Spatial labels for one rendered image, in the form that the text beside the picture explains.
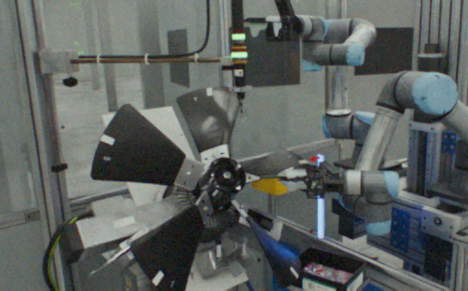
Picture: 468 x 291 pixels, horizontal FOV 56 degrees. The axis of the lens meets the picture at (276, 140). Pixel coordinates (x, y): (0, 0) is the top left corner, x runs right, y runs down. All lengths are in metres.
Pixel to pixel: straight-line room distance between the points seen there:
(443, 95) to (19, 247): 1.57
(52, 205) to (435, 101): 1.30
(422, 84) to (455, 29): 0.63
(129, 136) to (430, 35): 1.28
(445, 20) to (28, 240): 1.82
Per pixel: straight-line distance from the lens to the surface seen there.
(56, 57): 1.58
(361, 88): 5.38
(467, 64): 1.90
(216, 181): 1.25
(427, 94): 1.30
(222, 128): 1.39
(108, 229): 1.28
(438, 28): 1.95
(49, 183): 1.70
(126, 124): 1.27
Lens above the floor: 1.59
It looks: 13 degrees down
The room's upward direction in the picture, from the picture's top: 1 degrees counter-clockwise
